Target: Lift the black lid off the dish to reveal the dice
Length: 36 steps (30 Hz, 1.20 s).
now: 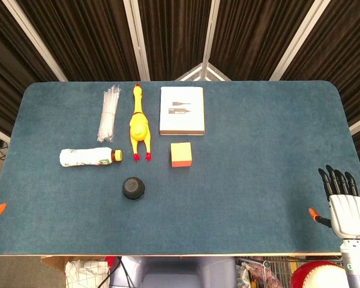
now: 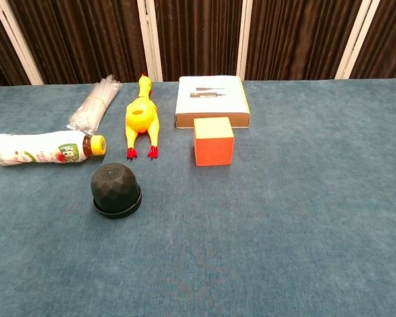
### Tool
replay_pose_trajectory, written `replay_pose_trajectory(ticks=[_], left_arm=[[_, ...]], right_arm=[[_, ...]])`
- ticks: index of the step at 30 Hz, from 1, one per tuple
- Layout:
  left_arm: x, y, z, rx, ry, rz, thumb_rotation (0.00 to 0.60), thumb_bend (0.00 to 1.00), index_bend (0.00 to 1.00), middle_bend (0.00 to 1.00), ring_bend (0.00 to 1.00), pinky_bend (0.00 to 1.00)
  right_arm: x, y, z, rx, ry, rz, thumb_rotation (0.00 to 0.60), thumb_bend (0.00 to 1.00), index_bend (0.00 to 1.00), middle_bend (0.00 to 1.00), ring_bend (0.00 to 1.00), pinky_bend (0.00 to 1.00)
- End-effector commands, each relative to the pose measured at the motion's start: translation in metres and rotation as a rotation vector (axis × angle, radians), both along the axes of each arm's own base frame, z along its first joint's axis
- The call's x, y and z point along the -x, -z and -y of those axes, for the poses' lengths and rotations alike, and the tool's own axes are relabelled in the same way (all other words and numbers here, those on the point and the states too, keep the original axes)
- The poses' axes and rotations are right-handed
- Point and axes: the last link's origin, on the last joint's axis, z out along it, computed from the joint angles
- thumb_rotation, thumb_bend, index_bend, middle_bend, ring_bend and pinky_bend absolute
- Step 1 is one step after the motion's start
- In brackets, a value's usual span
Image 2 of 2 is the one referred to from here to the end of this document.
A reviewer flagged black faceted dome object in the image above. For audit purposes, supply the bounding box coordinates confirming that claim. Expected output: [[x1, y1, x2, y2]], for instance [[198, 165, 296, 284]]
[[90, 162, 141, 212]]

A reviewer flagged black round lid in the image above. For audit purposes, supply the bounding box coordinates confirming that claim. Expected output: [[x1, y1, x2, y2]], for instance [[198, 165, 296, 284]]
[[92, 191, 143, 219]]

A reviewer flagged orange and yellow cube block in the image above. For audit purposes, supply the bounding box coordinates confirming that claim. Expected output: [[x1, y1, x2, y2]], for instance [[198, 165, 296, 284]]
[[193, 116, 235, 167]]

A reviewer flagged white flat cardboard box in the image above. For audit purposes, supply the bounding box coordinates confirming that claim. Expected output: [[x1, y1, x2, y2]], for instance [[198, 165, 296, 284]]
[[174, 75, 251, 129]]

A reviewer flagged yellow rubber chicken toy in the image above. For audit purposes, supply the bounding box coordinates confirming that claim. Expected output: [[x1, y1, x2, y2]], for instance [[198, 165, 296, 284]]
[[125, 73, 160, 160]]

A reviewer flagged blue felt table cover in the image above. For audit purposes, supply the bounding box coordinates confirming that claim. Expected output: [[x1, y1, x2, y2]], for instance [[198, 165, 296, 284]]
[[0, 77, 396, 317]]

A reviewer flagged clear bag of plastic straws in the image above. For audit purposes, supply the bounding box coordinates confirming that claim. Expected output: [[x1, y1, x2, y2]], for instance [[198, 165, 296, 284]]
[[66, 74, 123, 137]]

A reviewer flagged dark brown pleated curtain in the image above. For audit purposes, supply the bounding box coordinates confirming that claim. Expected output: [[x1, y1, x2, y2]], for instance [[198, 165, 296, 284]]
[[0, 0, 396, 90]]

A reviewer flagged white bottle with yellow cap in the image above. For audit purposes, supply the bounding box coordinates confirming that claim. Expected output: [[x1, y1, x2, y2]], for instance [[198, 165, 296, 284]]
[[0, 130, 107, 167]]

